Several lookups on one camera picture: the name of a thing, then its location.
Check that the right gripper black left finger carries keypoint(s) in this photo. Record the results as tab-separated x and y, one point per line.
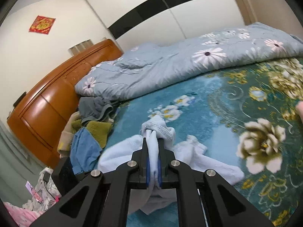
100	200

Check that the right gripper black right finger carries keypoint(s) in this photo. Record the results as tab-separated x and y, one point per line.
205	198

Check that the light blue sweatshirt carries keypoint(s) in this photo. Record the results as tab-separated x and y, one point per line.
190	151

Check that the blue folded cloth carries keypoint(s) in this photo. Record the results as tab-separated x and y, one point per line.
85	152

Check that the beige and yellow fuzzy garment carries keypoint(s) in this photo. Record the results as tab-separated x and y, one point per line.
98	130

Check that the pink plush item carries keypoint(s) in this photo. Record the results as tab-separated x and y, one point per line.
23	217

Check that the orange wooden headboard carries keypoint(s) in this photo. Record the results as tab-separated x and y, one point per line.
40	117

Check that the grey garment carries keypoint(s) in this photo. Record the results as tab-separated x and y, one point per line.
96	109

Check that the pink fluffy blanket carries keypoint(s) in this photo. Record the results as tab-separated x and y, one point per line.
299	110

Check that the blue floral quilt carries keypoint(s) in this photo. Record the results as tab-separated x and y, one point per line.
149	67

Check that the wall switch panel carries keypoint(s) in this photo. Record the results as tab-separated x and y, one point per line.
76	49

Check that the red wall decoration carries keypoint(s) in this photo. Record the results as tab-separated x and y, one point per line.
42	25

